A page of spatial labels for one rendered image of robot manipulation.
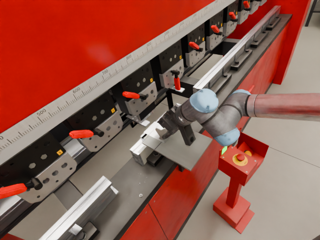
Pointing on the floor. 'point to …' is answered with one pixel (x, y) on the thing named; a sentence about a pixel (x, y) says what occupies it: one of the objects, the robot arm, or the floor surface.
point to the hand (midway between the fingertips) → (165, 134)
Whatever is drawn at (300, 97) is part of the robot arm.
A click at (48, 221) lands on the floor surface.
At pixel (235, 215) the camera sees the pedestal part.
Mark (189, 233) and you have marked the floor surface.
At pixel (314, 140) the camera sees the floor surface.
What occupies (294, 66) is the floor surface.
